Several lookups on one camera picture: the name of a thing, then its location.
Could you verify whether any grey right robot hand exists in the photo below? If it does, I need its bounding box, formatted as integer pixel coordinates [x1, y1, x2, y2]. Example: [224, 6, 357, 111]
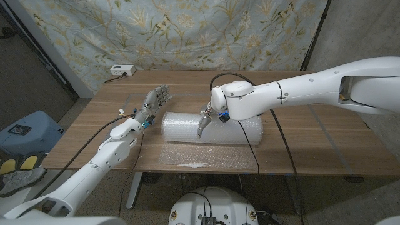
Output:
[196, 104, 223, 139]

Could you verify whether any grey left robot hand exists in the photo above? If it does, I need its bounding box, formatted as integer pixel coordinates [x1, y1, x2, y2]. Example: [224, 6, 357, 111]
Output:
[133, 84, 173, 125]

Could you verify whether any clear bubble wrap roll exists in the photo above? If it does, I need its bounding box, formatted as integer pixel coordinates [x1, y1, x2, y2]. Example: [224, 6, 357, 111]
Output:
[158, 111, 264, 171]

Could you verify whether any white power outlet box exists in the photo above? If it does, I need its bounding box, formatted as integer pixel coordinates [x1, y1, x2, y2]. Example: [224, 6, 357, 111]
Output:
[109, 64, 137, 77]

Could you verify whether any black ribbed round object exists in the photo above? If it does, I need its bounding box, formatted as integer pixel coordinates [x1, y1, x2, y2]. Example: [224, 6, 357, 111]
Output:
[142, 171, 162, 186]

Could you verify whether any floral blue backdrop cloth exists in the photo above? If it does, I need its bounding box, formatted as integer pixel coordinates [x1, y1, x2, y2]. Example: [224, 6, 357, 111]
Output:
[18, 0, 329, 94]

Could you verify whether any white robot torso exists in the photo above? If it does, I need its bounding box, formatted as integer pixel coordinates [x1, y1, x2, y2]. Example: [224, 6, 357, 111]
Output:
[168, 186, 260, 225]

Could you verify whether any white table leg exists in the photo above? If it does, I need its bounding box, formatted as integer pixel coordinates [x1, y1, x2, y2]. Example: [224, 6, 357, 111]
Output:
[126, 171, 144, 209]

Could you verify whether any blue-grey storage bin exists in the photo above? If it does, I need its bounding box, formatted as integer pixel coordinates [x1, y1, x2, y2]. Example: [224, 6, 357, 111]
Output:
[0, 109, 66, 157]

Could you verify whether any grey table leg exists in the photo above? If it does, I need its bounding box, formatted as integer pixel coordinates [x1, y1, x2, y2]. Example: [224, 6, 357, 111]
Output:
[284, 174, 306, 216]

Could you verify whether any black flat phone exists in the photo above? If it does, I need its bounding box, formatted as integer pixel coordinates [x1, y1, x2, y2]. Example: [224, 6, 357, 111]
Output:
[8, 124, 33, 136]

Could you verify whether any black backdrop stand pole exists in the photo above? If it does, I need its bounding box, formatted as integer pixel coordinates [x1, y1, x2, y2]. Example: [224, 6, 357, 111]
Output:
[299, 0, 328, 71]

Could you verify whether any black shoe yellow insole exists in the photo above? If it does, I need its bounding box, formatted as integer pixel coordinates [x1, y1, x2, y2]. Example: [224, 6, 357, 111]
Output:
[0, 158, 17, 176]
[17, 152, 48, 172]

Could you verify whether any grey sneaker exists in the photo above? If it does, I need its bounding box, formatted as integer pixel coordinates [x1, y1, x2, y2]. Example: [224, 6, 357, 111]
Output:
[0, 167, 48, 198]

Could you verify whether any black outlet box cable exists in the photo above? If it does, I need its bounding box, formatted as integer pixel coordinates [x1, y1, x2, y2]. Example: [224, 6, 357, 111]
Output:
[102, 72, 128, 84]

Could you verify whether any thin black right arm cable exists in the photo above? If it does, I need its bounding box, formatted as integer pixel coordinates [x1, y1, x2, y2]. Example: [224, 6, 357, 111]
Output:
[236, 120, 261, 176]

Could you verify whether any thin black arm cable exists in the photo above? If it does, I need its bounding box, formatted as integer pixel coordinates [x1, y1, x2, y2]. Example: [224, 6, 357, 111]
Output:
[236, 120, 261, 176]
[117, 126, 145, 219]

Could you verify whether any black torso cable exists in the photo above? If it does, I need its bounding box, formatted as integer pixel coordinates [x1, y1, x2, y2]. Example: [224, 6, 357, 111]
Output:
[186, 187, 213, 218]

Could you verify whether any black door frame strip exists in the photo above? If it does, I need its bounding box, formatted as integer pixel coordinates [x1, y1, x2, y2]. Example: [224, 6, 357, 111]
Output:
[0, 2, 79, 101]

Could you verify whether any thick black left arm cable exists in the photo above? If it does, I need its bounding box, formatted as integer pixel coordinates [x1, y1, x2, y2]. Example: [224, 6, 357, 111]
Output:
[31, 114, 136, 201]

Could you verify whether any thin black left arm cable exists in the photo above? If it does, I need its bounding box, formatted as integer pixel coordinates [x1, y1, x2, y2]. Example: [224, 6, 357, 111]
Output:
[117, 126, 145, 219]

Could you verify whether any black door handle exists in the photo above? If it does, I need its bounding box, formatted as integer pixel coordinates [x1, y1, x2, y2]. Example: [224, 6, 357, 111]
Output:
[0, 27, 16, 40]

